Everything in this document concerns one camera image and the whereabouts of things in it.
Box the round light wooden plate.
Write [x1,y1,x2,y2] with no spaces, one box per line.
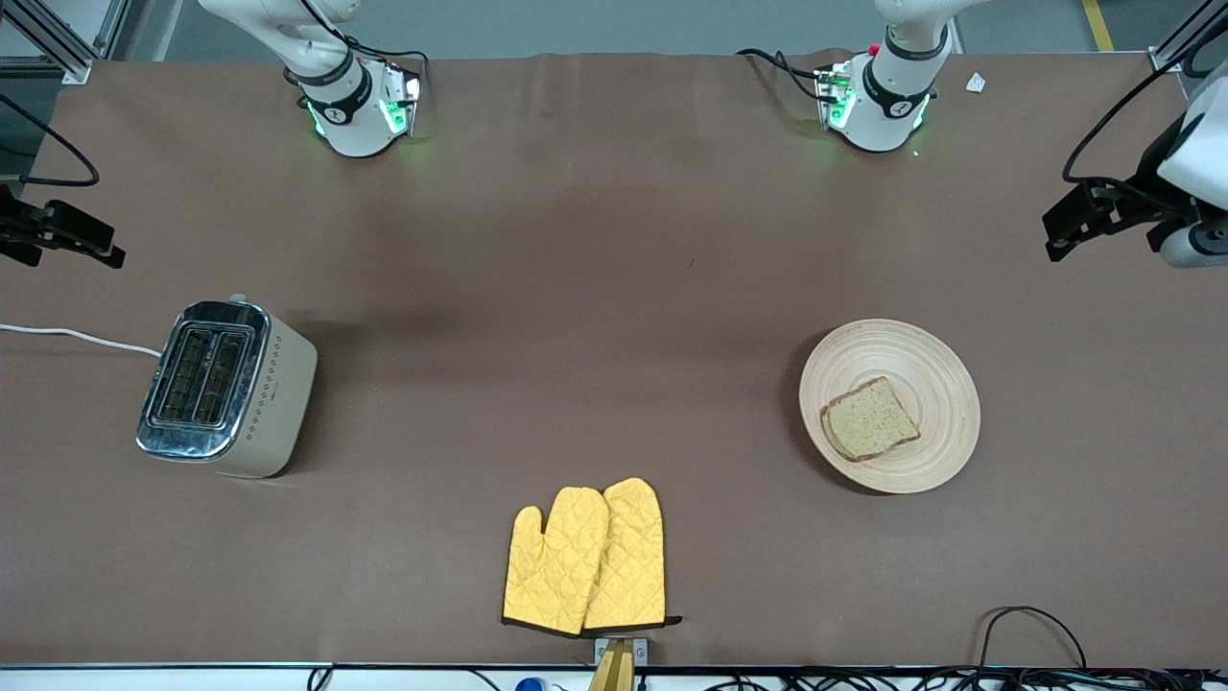
[798,319,981,495]

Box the slice of brown toast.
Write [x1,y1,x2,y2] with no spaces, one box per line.
[820,375,922,463]

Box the cream and chrome toaster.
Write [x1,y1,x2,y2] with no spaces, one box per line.
[134,294,319,479]

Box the brown table cover sheet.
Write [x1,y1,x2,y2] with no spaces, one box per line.
[0,50,1228,670]

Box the yellow quilted oven mitt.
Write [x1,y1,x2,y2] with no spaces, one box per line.
[583,477,684,631]
[502,487,612,637]

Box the wooden beam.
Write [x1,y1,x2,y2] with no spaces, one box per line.
[587,641,636,691]

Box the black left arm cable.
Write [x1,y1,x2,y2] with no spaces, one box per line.
[1060,0,1228,188]

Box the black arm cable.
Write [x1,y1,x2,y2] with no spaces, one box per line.
[1060,0,1228,188]
[0,91,101,186]

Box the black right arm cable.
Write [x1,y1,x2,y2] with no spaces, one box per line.
[0,91,101,186]

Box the white toaster power cord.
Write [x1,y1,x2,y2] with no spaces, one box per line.
[0,323,164,359]

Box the aluminium frame profile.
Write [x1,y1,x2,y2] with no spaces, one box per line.
[1149,0,1228,75]
[0,0,130,85]

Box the metal base connector bracket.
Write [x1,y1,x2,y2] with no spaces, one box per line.
[380,61,424,137]
[815,63,857,131]

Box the black base cable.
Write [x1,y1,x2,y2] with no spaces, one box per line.
[305,0,435,70]
[737,48,828,102]

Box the looped black cable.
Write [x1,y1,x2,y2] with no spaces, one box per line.
[974,605,1090,673]

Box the black cable bundle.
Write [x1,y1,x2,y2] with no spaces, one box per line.
[672,667,1228,691]

